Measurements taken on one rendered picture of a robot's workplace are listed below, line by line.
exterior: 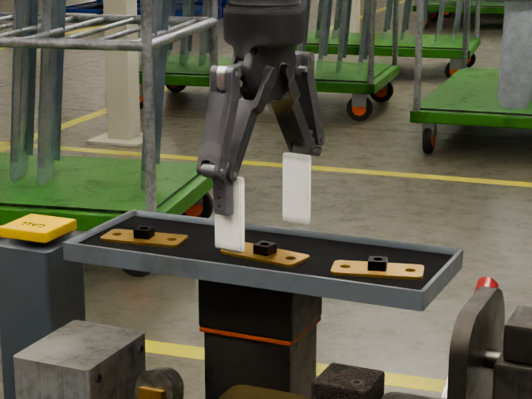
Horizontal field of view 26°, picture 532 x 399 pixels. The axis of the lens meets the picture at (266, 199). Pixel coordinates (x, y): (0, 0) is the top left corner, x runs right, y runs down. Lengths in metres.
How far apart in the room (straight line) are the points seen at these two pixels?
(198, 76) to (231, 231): 7.21
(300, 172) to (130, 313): 3.23
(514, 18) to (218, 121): 6.03
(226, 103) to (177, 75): 7.28
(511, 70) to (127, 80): 2.34
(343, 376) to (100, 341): 0.22
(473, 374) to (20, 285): 0.53
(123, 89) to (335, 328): 3.47
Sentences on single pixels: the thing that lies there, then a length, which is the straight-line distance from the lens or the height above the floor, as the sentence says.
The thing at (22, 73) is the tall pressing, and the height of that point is 0.76.
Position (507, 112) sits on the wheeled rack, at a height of 0.29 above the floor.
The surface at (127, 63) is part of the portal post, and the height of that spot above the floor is 0.50.
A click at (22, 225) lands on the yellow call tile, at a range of 1.24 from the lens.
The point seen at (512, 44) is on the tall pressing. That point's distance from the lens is 7.01.
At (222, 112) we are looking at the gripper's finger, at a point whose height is 1.31.
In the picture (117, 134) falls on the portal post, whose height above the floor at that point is 0.05.
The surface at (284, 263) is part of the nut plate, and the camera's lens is 1.08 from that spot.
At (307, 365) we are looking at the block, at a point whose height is 1.04.
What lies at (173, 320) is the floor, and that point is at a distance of 4.26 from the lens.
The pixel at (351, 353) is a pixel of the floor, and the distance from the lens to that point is 3.96.
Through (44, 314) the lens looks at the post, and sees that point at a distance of 1.24.
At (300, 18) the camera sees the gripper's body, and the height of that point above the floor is 1.39.
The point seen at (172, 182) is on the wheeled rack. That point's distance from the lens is 5.09.
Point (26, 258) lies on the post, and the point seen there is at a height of 1.13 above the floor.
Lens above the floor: 1.49
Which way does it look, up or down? 15 degrees down
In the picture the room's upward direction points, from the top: straight up
